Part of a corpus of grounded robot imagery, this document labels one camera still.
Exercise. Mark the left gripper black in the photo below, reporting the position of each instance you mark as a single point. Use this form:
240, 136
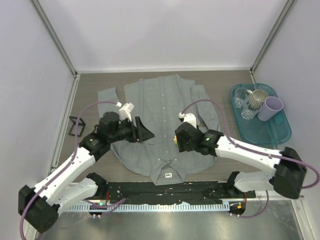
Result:
143, 133

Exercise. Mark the clear glass cup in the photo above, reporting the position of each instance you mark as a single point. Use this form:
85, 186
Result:
247, 112
240, 96

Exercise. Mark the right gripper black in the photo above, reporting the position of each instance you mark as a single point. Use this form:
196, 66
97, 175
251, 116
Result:
182, 145

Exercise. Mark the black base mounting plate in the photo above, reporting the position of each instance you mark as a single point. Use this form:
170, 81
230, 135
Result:
191, 192

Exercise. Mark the colourful pompom flower brooch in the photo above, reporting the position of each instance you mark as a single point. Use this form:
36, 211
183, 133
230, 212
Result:
175, 140

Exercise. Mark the metal cup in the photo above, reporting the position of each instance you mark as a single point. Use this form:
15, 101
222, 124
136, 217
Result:
257, 98

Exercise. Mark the teal plastic tray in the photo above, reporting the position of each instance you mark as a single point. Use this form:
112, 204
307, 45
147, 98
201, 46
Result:
272, 132

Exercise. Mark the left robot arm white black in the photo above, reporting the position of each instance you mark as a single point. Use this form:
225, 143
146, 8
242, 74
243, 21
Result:
42, 204

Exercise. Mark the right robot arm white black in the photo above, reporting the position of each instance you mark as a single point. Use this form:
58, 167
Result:
281, 171

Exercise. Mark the clear glass cup rear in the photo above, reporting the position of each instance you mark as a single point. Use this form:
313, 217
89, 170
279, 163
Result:
240, 96

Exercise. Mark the lilac plastic cup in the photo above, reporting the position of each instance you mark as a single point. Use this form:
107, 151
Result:
271, 106

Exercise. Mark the clear glass cup front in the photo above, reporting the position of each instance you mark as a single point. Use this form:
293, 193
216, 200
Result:
247, 112

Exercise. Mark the slotted cable duct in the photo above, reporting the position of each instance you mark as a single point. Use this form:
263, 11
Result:
133, 208

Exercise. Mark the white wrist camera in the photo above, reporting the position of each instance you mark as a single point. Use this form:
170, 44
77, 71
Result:
188, 118
125, 110

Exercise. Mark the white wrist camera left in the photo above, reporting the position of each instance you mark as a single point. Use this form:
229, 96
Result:
125, 110

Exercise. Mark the small black frame stand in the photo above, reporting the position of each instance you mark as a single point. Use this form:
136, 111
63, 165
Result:
77, 128

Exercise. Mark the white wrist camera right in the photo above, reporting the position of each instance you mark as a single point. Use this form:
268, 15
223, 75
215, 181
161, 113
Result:
188, 118

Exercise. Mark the grey button-up shirt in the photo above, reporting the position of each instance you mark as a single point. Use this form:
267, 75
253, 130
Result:
158, 102

